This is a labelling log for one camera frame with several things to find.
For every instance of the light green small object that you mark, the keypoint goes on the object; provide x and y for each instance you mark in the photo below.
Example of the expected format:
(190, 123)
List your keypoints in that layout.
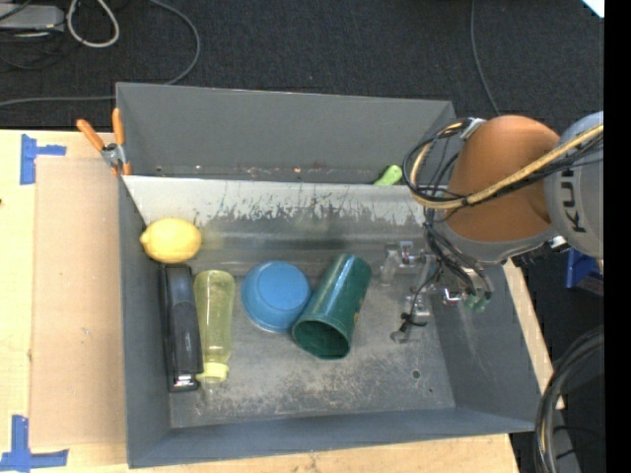
(388, 176)

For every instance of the yellow lemon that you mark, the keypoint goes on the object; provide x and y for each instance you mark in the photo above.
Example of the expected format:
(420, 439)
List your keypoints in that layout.
(171, 240)

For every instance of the grey metal bin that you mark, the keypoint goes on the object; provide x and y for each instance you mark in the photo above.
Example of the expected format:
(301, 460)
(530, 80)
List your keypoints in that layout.
(305, 392)

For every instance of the brown cardboard board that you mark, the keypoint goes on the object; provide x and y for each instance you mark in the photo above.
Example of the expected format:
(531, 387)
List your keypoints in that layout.
(74, 289)

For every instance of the black stapler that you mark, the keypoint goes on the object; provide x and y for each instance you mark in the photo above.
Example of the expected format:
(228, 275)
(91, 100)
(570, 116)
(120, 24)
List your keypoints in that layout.
(180, 323)

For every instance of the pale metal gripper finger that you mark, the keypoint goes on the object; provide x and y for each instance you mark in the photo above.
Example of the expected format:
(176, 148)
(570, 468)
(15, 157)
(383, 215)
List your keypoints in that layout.
(419, 313)
(404, 256)

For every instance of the dark green cup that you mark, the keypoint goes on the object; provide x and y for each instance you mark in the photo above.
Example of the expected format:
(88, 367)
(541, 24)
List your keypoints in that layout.
(335, 303)

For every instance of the blue bowl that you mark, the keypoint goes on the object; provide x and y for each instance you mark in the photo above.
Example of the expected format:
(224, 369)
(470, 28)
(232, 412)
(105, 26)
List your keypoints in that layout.
(273, 294)

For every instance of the clear yellow plastic bottle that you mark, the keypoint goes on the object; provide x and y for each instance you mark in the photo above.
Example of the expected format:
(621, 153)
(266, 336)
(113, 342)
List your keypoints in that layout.
(214, 313)

